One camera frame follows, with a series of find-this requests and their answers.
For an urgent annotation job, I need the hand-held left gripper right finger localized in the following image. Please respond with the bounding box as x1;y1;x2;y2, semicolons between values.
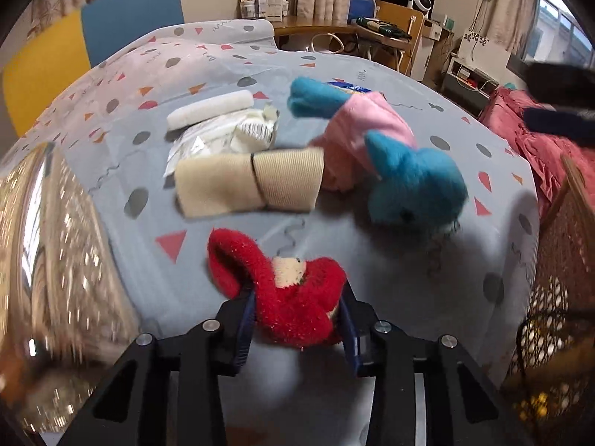
339;283;524;446

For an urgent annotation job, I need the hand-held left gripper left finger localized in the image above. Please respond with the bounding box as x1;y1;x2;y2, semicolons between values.
70;290;258;446

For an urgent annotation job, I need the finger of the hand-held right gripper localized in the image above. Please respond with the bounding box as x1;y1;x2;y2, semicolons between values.
523;107;595;144

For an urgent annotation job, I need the red plush toy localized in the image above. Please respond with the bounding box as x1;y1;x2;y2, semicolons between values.
207;227;348;348

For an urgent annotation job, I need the beige bandage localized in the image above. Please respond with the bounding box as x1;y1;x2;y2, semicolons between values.
174;146;326;218

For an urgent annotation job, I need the blue plush toy pink dress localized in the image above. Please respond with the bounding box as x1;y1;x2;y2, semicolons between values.
287;77;469;235

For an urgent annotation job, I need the white plastic packet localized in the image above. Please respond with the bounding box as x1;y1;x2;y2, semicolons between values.
163;104;282;177

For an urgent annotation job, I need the gold tin box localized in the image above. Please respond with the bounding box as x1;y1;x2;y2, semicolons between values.
0;142;145;428

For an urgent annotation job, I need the white gauze roll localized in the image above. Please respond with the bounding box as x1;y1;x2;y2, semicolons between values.
166;90;255;131

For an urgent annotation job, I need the red blanket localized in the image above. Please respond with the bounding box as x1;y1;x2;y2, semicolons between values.
479;86;595;224

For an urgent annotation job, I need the window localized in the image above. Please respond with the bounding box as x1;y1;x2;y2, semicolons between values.
525;0;595;70

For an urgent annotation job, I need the white board leaf print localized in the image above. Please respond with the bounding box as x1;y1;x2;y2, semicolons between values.
460;28;493;61

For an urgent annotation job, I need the grey storage rack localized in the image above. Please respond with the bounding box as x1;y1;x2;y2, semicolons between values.
441;56;498;112

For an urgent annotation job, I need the white cabinet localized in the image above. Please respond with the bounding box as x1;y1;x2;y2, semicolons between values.
411;19;454;84

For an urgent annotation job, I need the rattan cane chair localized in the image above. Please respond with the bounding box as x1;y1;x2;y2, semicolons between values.
502;153;595;433

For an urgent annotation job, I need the wooden chair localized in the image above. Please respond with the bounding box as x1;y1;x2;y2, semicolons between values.
376;1;425;75

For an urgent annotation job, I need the dark green tool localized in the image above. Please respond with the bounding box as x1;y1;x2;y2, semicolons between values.
356;17;412;40

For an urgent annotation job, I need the blue snack packet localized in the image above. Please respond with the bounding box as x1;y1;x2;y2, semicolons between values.
325;79;373;96

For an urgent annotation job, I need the blue folding chair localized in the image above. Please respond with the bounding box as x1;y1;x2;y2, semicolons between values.
348;0;376;24

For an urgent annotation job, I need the wooden desk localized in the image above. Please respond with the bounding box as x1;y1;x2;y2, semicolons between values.
274;14;414;75

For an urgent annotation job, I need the patterned pillow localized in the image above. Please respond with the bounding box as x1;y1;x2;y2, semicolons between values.
139;19;276;49

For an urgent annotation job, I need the cardboard box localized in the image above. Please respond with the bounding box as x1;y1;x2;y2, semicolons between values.
239;0;267;19

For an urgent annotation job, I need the multicoloured padded headboard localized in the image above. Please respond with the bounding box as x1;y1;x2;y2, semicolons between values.
2;0;185;138

